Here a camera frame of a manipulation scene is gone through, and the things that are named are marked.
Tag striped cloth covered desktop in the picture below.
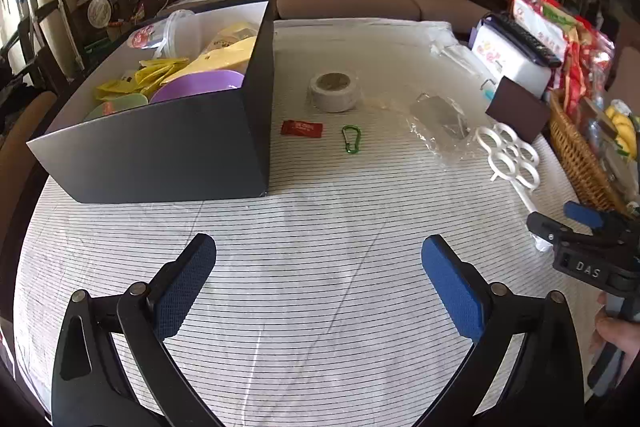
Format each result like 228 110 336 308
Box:
12 18 608 427

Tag pile of snack packets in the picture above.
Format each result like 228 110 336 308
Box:
509 0 617 108

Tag white plastic flower-shaped rack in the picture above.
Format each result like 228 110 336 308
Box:
474 123 551 253

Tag clear plastic wrapper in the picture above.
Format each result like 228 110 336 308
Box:
429 31 473 74

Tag purple plastic bowl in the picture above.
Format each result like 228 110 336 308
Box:
149 70 245 104

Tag green carabiner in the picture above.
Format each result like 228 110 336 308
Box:
341 125 362 154

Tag light green plastic lid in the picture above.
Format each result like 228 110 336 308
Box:
82 94 149 122

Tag beige food bag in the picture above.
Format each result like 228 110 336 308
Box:
207 22 261 52

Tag red print plastic lid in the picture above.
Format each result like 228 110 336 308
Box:
127 27 168 54

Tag dark brown box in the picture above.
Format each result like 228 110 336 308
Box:
485 76 551 144

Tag wicker basket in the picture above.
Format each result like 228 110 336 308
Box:
549 89 640 214

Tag white tape roll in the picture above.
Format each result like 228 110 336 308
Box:
307 70 362 112

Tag brown wooden chair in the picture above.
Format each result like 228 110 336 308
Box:
0 89 58 188

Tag black storage box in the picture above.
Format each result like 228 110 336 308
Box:
26 0 275 204

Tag dark wooden chair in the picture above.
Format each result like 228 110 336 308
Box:
15 2 76 84

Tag pale yellow plastic lid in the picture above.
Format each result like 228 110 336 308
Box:
172 36 258 76

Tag yellow snack packet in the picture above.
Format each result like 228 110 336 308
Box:
95 77 151 101
137 58 191 86

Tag round tin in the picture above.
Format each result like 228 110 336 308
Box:
87 0 118 28

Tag person's right hand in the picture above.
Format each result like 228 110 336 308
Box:
596 293 640 358

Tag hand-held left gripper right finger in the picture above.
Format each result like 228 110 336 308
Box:
421 234 586 427

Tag red sauce packet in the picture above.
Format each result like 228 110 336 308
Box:
280 120 323 138

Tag bunch of bananas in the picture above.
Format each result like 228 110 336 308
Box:
604 105 640 158

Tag black remote control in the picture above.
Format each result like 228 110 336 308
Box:
492 13 563 68

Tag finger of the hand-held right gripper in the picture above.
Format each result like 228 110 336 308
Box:
526 211 576 250
563 201 637 238

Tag clear plastic bag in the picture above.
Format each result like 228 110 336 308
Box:
406 91 483 168

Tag clear plastic container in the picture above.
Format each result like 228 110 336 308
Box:
152 9 196 60

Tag white floral tissue box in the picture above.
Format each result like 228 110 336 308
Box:
470 14 552 98

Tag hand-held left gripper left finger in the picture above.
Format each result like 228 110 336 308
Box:
50 233 223 427

